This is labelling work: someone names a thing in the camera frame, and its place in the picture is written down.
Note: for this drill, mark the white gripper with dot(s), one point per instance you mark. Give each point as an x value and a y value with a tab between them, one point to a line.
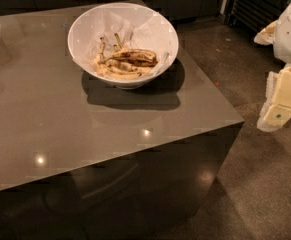
276	110

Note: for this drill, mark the brown spotted banana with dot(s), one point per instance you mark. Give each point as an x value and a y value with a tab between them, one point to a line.
139	57

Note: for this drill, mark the white paper bowl liner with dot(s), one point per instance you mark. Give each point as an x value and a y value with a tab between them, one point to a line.
153	34

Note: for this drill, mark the white ceramic bowl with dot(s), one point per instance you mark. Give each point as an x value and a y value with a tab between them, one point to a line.
88	26

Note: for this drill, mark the dark slatted radiator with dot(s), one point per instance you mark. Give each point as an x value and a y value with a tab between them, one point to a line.
254	14

